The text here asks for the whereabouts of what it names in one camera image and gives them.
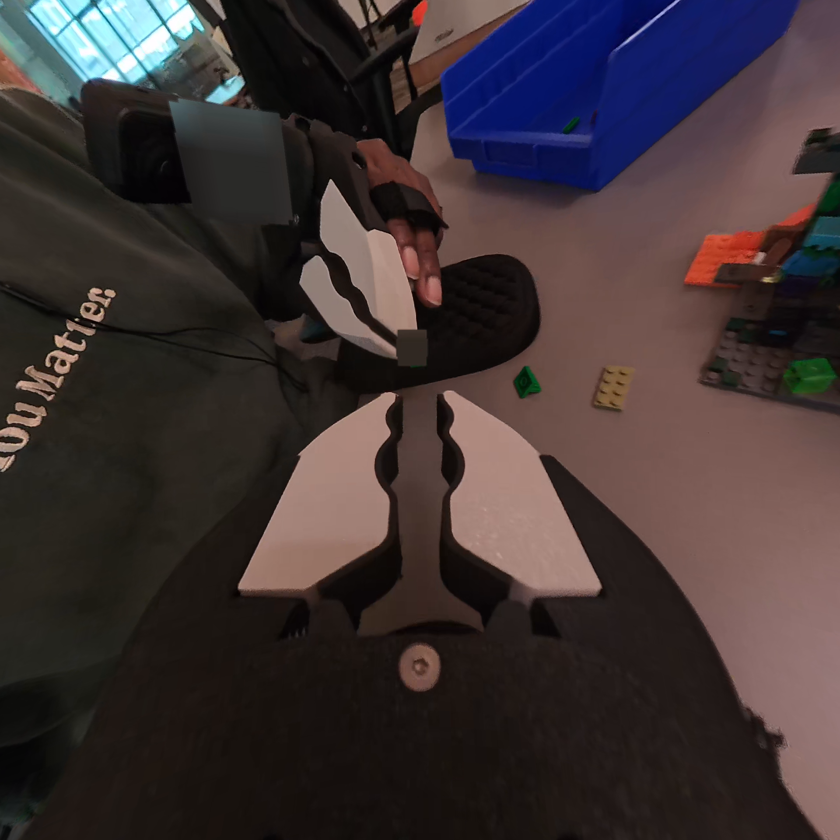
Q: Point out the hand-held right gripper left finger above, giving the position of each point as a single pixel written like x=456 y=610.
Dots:
x=315 y=525

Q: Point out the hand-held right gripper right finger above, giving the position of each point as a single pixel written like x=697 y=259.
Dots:
x=518 y=525

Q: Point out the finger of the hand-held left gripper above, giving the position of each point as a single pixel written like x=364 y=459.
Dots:
x=374 y=269
x=328 y=295

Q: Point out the green square toy brick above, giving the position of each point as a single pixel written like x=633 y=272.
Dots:
x=527 y=382

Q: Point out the tan toy brick plate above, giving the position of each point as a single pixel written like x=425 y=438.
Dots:
x=613 y=388

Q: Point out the blue storage bin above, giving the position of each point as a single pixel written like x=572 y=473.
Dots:
x=525 y=98

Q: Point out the grey desk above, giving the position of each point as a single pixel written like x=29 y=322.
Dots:
x=656 y=525

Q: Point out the person's left hand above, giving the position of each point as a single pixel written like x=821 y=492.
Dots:
x=420 y=262

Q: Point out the toy brick tower model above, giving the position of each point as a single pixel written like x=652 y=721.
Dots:
x=754 y=354

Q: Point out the orange toy brick plate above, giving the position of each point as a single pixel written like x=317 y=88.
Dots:
x=722 y=256

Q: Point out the glass window wall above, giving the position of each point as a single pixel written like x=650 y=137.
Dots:
x=98 y=33

